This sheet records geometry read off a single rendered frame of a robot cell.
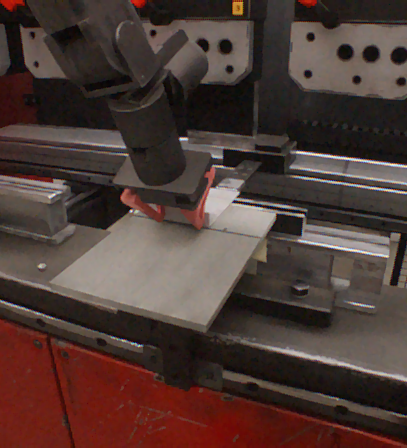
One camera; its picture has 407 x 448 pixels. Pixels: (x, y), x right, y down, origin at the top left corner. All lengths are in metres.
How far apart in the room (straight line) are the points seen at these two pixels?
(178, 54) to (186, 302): 0.25
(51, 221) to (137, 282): 0.39
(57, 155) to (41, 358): 0.50
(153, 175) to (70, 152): 0.63
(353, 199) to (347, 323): 0.31
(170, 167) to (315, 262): 0.26
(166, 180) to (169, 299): 0.13
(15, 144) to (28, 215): 0.38
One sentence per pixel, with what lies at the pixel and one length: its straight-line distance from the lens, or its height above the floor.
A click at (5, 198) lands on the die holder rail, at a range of 0.89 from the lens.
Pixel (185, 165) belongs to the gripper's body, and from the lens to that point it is 0.50.
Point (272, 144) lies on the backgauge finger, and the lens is 0.83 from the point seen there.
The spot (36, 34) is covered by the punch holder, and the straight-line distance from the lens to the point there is 0.72.
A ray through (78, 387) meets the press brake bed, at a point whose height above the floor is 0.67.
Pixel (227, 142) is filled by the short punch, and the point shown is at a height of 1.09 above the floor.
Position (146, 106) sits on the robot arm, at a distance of 0.43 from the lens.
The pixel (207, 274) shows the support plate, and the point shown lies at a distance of 0.48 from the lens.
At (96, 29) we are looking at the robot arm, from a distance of 0.40.
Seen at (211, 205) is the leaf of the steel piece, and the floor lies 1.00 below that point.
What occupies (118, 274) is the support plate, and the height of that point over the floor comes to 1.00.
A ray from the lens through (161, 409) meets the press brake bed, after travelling 0.75.
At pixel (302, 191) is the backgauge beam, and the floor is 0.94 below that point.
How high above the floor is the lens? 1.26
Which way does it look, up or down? 26 degrees down
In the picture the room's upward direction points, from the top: straight up
